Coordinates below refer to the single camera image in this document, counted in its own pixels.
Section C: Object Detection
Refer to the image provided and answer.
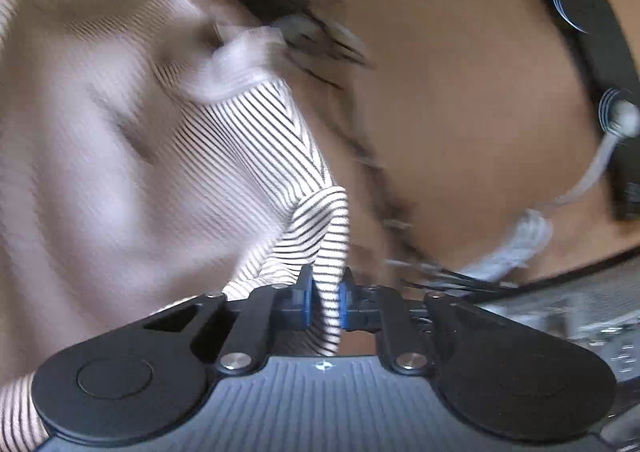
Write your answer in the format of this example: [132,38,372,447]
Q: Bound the black cable bundle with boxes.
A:
[169,0,522,293]

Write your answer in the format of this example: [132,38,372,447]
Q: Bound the black wall power strip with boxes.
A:
[544,0,639,219]

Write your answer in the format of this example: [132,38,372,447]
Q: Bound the white power cable with plug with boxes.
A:
[459,99,640,283]

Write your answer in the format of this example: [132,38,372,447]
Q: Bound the beige striped knit garment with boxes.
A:
[1,0,349,451]

